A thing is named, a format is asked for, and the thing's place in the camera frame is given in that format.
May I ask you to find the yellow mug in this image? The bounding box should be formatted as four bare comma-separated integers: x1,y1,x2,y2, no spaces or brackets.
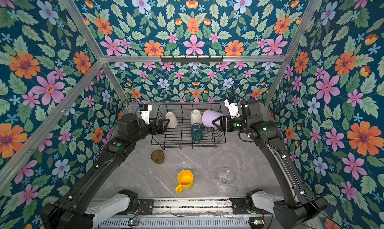
175,170,194,194

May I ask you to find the black wall hook rail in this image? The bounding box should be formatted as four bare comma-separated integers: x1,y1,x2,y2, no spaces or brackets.
160,56,224,63

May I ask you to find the black wire dish rack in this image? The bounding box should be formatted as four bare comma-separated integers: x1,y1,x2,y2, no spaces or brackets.
151,103,227,150

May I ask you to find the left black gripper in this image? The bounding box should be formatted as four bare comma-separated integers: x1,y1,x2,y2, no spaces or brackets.
128,117,170,144

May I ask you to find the cream mug pink handle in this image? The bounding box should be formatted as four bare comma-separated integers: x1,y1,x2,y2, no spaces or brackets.
166,112,178,129

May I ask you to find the white ceramic mug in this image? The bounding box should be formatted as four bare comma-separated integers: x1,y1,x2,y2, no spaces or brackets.
190,109,202,125

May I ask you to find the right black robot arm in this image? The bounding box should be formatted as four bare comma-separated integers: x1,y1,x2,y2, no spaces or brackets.
212,97,327,229

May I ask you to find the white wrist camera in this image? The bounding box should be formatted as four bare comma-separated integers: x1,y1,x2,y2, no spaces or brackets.
224,96,240,118
138,104,152,124

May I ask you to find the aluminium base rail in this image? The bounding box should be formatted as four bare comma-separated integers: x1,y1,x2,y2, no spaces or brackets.
68,197,318,218

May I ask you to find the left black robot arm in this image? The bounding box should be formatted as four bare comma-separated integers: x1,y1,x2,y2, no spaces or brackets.
41,113,170,229

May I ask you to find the olive green glass cup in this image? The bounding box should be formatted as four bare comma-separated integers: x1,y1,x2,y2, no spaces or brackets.
151,150,165,165

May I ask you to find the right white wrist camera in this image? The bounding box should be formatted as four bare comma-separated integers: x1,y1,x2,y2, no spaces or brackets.
224,96,240,118

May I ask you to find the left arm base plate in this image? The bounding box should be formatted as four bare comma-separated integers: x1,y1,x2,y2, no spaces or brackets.
134,199,155,216

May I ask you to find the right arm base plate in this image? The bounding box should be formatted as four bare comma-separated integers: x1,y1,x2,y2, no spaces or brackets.
229,198,259,215

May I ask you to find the dark green mug white interior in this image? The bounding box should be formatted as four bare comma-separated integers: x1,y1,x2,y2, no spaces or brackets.
191,123,204,142

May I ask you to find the lilac plastic cup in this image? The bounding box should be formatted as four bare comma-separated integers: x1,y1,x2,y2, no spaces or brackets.
202,109,224,128

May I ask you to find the clear glass cup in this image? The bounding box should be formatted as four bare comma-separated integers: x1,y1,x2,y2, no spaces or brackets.
218,168,234,184

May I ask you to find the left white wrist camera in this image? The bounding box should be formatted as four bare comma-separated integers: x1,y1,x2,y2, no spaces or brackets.
138,104,152,124

